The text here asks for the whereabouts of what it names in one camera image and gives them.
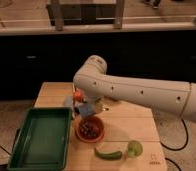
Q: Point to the orange round button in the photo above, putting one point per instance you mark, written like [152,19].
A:
[78,96]

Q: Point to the orange bowl with dark contents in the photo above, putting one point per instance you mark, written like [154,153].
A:
[89,130]

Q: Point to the green lime fruit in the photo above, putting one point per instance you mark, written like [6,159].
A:
[134,149]

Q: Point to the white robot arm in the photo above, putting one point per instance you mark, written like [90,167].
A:
[174,97]

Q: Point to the wooden chair frame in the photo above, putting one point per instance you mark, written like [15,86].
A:
[63,13]

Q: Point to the green chili pepper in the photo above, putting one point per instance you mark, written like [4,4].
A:
[117,155]

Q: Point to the green plastic tray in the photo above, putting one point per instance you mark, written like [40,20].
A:
[42,142]

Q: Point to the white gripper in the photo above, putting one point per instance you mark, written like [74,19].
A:
[72,104]

